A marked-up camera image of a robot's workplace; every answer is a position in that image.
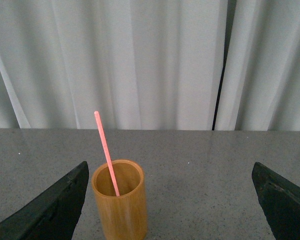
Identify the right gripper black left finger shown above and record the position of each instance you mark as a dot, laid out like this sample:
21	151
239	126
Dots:
52	215

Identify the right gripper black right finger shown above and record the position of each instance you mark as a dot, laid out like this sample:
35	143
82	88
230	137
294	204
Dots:
279	199

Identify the bamboo chopstick holder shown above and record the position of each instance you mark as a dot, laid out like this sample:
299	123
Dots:
122	217

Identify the pink chopstick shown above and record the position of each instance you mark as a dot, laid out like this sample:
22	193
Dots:
106	151

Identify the white curtain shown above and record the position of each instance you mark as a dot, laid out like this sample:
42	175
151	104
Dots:
150	64

